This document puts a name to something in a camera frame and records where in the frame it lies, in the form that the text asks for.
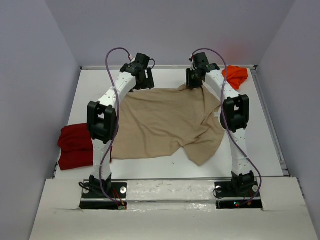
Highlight beige t shirt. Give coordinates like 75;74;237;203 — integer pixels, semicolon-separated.
111;85;225;166

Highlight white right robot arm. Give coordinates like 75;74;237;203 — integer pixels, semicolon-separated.
186;50;256;197

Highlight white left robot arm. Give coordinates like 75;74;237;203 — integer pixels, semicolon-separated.
86;53;155;198

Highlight orange t shirt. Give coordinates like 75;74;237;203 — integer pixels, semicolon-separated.
222;65;248;90

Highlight dark red t shirt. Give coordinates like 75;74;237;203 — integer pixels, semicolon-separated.
57;123;113;171

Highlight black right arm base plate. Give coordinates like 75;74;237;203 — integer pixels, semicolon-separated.
212;181;263;210

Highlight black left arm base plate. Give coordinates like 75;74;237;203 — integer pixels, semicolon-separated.
78;181;128;210

